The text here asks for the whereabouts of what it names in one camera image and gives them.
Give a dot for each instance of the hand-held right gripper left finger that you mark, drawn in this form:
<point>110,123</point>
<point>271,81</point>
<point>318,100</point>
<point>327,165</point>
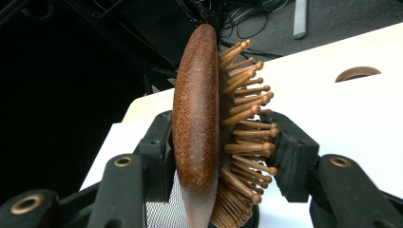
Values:
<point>157,158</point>

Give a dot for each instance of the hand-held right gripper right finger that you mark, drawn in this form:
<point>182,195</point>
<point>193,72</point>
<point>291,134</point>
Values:
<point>294,158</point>

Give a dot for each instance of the wooden hairbrush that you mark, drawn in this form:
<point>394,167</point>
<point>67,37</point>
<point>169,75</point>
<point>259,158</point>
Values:
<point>196,120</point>

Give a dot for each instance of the black mesh pen holder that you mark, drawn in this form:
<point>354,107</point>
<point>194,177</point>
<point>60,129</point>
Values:
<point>164,215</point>

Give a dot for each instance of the grey metal stand leg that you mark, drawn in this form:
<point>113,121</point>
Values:
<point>300,19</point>

